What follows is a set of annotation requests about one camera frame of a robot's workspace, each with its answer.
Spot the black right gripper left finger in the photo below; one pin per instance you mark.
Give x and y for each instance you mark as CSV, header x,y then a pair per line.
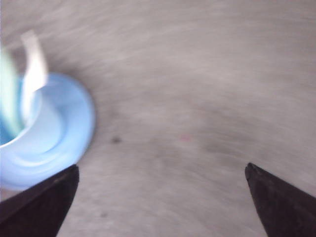
x,y
40,210

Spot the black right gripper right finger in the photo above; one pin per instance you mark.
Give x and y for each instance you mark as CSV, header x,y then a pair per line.
x,y
283,209

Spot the light blue plastic cup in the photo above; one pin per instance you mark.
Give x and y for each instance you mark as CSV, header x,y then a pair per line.
x,y
25,160

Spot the white plastic fork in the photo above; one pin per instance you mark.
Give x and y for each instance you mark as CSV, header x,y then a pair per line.
x,y
36,73

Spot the mint green plastic spoon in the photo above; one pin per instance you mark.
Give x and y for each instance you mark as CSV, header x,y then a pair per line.
x,y
9,94

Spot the blue plastic plate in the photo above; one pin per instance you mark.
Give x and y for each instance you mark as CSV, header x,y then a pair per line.
x,y
75,106

